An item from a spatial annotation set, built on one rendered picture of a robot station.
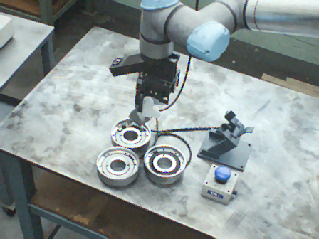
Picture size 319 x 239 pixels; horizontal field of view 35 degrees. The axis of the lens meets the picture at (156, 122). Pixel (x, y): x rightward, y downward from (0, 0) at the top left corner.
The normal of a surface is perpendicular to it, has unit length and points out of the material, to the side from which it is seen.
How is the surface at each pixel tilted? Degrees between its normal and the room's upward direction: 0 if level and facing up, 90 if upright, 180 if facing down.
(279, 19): 86
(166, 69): 90
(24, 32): 0
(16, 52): 0
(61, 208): 0
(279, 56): 90
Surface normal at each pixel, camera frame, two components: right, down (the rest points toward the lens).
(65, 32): 0.07, -0.70
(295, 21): -0.70, 0.42
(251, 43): -0.40, 0.63
